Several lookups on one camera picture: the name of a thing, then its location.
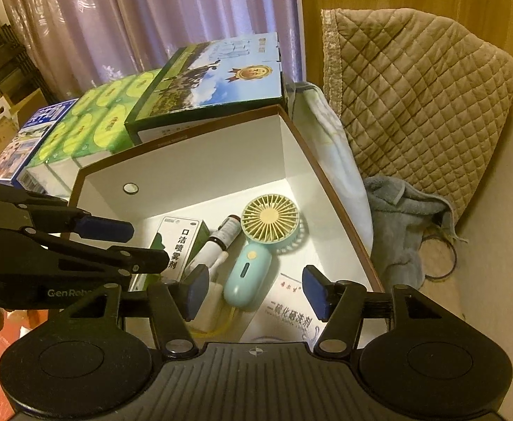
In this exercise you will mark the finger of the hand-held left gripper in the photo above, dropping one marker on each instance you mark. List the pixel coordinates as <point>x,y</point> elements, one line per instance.
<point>146,261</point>
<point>107,228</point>

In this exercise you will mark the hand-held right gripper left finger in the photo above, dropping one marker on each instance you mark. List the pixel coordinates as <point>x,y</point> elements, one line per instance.
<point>197,289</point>

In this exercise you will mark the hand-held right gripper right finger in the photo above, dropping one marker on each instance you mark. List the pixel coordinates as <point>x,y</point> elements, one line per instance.
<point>315,291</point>

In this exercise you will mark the white charger block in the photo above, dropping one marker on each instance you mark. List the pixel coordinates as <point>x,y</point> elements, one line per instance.
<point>214,305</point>

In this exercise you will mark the white and blue medicine box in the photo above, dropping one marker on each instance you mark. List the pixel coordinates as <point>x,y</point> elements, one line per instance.
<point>289,311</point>

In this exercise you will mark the green and white medicine box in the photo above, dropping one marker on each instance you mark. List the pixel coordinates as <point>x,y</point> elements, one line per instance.
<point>173,241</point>

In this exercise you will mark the white spray bottle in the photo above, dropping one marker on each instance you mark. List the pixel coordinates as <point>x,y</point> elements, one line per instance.
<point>214,245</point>

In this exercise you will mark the teal handheld fan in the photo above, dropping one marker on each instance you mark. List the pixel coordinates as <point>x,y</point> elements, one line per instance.
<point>249,272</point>

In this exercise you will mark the white storage box brown rim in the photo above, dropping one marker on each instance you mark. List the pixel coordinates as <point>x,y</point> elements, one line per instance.
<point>239,158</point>

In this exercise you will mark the green tissue multipack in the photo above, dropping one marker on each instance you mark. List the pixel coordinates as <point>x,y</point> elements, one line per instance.
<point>94,123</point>

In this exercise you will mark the grey towel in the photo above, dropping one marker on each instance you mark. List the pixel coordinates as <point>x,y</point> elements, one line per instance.
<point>401,228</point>

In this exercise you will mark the blue printed box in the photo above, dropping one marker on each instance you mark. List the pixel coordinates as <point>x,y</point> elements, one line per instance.
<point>28,140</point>

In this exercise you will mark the light printed pillow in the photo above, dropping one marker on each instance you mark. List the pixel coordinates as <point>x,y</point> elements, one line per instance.
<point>331,140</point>

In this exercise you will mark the green landscape print carton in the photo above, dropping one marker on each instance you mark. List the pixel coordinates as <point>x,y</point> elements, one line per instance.
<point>221,79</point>

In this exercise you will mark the dark folding rack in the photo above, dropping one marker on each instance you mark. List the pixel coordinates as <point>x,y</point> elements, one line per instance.
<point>6,61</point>

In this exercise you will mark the lilac curtain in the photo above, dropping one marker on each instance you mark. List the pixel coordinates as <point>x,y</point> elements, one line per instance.
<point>151,17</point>

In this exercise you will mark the beige quilted cover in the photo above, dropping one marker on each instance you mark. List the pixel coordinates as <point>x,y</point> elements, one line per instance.
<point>418,96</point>

